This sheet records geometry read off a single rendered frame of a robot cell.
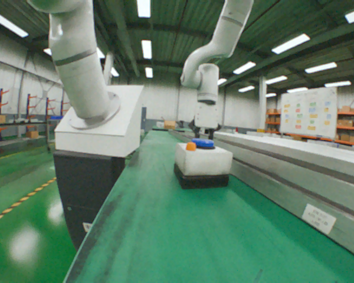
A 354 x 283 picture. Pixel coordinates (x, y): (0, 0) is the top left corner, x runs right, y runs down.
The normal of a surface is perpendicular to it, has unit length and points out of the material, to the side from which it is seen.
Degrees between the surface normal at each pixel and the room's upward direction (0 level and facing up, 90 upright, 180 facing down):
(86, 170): 90
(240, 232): 0
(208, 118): 94
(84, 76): 120
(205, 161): 90
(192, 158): 90
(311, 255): 0
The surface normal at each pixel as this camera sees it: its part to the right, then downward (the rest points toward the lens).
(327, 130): -0.98, -0.06
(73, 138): 0.04, 0.13
